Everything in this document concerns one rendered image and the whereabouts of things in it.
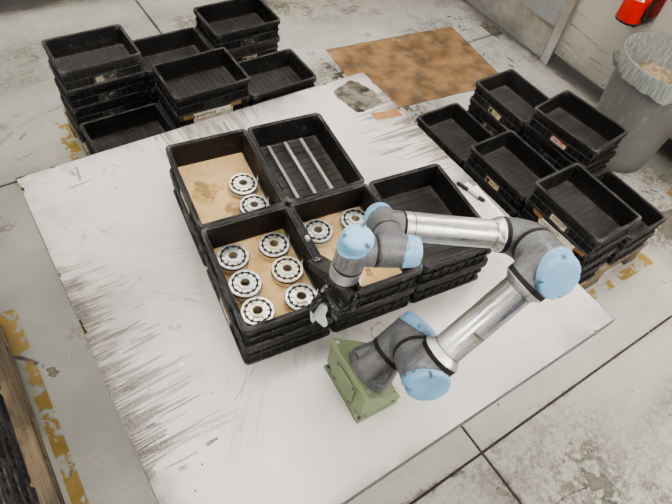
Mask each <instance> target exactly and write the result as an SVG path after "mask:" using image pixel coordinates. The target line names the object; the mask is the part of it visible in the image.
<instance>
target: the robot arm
mask: <svg viewBox="0 0 672 504"><path fill-rule="evenodd" d="M364 219H365V224H366V227H365V226H362V225H361V224H351V225H349V226H347V227H345V228H344V229H343V231H342V233H341V234H340V237H339V239H338V241H337V244H336V250H335V253H334V257H333V259H332V261H331V260H330V259H328V258H326V257H325V256H323V255H321V254H320V255H318V256H315V257H313V258H312V259H310V260H308V266H309V270H311V271H312V272H314V273H316V274H317V275H319V276H320V277H322V278H323V279H325V280H327V282H326V283H327V284H325V285H324V286H323V287H322V288H321V289H320V291H319V293H318V294H317V296H316V297H315V298H314V299H313V301H312V303H311V307H310V320H311V322H312V323H314V321H315V320H316V321H317V322H318V323H319V324H320V325H322V326H323V327H326V326H327V319H326V316H325V315H326V313H327V311H328V307H327V305H326V303H325V302H326V301H327V304H328V305H329V306H330V308H331V310H332V313H331V315H332V316H333V317H334V319H335V320H336V321H337V320H338V317H339V315H341V314H343V313H346V312H347V311H348V312H349V313H351V312H352V311H354V310H355V308H357V309H359V306H360V304H361V302H362V299H363V298H362V296H361V295H360V294H359V292H361V291H362V289H363V288H362V286H361V285H360V284H359V283H358V281H359V279H360V277H361V274H362V272H363V270H364V267H370V268H373V267H375V268H401V269H403V268H415V267H417V266H419V264H420V263H421V260H422V257H423V244H422V243H431V244H443V245H455V246H467V247H479V248H490V249H491V251H493V252H494V253H503V254H505V255H508V256H509V257H511V258H512V259H513V260H514V262H513V263H512V264H511V265H509V266H508V267H507V276H506V277H505V278H504V279H503V280H502V281H500V282H499V283H498V284H497V285H496V286H495V287H493V288H492V289H491V290H490V291H489V292H488V293H486V294H485V295H484V296H483V297H482V298H481V299H479V300H478V301H477V302H476V303H475V304H474V305H472V306H471V307H470V308H469V309H468V310H467V311H465V312H464V313H463V314H462V315H461V316H460V317H458V318H457V319H456V320H455V321H454V322H453V323H451V324H450V325H449V326H448V327H447V328H446V329H445V330H443V331H442V332H441V333H440V334H439V335H438V336H437V334H436V333H435V331H434V330H433V329H432V328H431V327H430V326H429V324H428V323H427V322H426V321H424V320H423V319H422V318H421V317H420V316H419V315H417V314H416V313H414V312H413V311H406V312H405V313H403V314H402V315H401V316H398V318H397V319H396V320H395V321H394V322H393V323H391V324H390V325H389V326H388V327H387V328H386V329H385V330H383V331H382V332H381V333H380V334H379V335H378V336H377V337H375V338H374V339H373V340H372V341H369V342H367V343H364V344H362V345H359V346H357V347H355V348H354V349H352V350H351V351H350V352H349V354H348V359H349V363H350V365H351V367H352V369H353V371H354V372H355V374H356V375H357V377H358V378H359V379H360V380H361V381H362V382H363V383H364V384H365V385H366V386H367V387H368V388H369V389H371V390H372V391H374V392H376V393H383V392H384V391H386V390H387V389H388V388H389V386H390V385H391V383H392V381H393V380H394V378H395V376H396V375H397V373H399V376H400V379H401V384H402V385H403V387H404V388H405V391H406V393H407V394H408V395H409V396H410V397H411V398H413V399H416V400H419V401H431V400H435V399H438V398H440V397H442V396H443V395H445V394H446V393H447V392H448V390H449V389H450V385H451V380H450V377H451V376H452V375H453V374H455V373H456V372H457V371H458V363H459V362H460V361H461V360H462V359H463V358H464V357H466V356H467V355H468V354H469V353H470V352H472V351H473V350H474V349H475V348H476V347H478V346H479V345H480V344H481V343H482V342H484V341H485V340H486V339H487V338H489V337H490V336H491V335H492V334H493V333H495V332H496V331H497V330H498V329H499V328H501V327H502V326H503V325H504V324H505V323H507V322H508V321H509V320H510V319H511V318H513V317H514V316H515V315H516V314H517V313H519V312H520V311H521V310H522V309H524V308H525V307H526V306H527V305H528V304H530V303H532V302H536V303H541V302H542V301H543V300H545V299H546V298H547V299H551V300H555V299H557V298H562V297H564V296H566V295H567V294H569V293H570V292H571V291H572V290H573V289H574V288H575V286H576V285H577V283H578V281H579V279H580V273H581V266H580V263H579V261H578V259H577V258H576V257H575V256H574V254H573V252H572V251H571V250H570V249H569V248H568V247H566V246H565V245H564V244H563V243H562V242H561V241H560V240H559V239H558V238H557V237H556V236H555V235H554V234H553V232H552V231H551V230H550V229H548V228H547V227H546V226H544V225H542V224H540V223H537V222H534V221H530V220H526V219H521V218H514V217H506V216H496V217H495V218H494V219H485V218H474V217H463V216H453V215H442V214H432V213H421V212H411V211H399V210H393V209H392V208H391V207H390V206H389V205H388V204H386V203H383V202H377V203H374V204H372V205H371V206H369V207H368V208H367V210H366V212H365V214H364ZM356 297H357V298H358V299H357V298H356ZM324 301H325V302H324ZM358 301H360V302H359V304H357V303H358ZM334 313H335V314H338V315H337V316H336V315H335V314H334Z"/></svg>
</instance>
